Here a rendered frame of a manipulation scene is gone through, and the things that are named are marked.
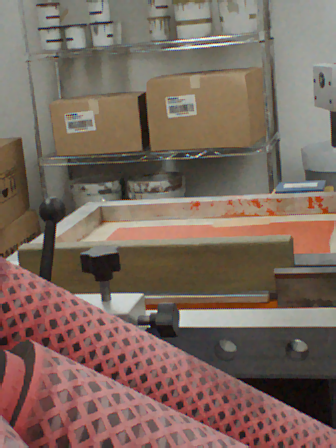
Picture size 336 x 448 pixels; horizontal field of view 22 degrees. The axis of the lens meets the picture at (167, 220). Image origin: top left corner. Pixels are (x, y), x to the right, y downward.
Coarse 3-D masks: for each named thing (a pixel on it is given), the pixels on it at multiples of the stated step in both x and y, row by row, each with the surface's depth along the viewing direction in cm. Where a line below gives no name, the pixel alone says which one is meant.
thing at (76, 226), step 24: (312, 192) 165; (72, 216) 164; (96, 216) 169; (120, 216) 172; (144, 216) 171; (168, 216) 169; (192, 216) 168; (216, 216) 167; (240, 216) 166; (264, 216) 165; (72, 240) 156
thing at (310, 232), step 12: (228, 228) 158; (240, 228) 157; (252, 228) 157; (264, 228) 156; (276, 228) 155; (288, 228) 154; (300, 228) 153; (312, 228) 153; (324, 228) 152; (300, 240) 145; (312, 240) 145; (324, 240) 144; (300, 252) 138; (312, 252) 137; (324, 252) 137
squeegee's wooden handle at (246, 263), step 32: (32, 256) 113; (64, 256) 112; (128, 256) 110; (160, 256) 109; (192, 256) 108; (224, 256) 107; (256, 256) 106; (288, 256) 105; (64, 288) 113; (96, 288) 112; (128, 288) 111; (160, 288) 110; (192, 288) 109; (224, 288) 108; (256, 288) 107
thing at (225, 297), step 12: (156, 300) 109; (168, 300) 109; (180, 300) 109; (192, 300) 108; (204, 300) 108; (216, 300) 108; (228, 300) 107; (240, 300) 107; (252, 300) 106; (264, 300) 106
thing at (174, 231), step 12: (120, 228) 166; (132, 228) 165; (144, 228) 164; (156, 228) 163; (168, 228) 163; (180, 228) 162; (192, 228) 161; (204, 228) 160; (216, 228) 159; (108, 240) 158; (120, 240) 157
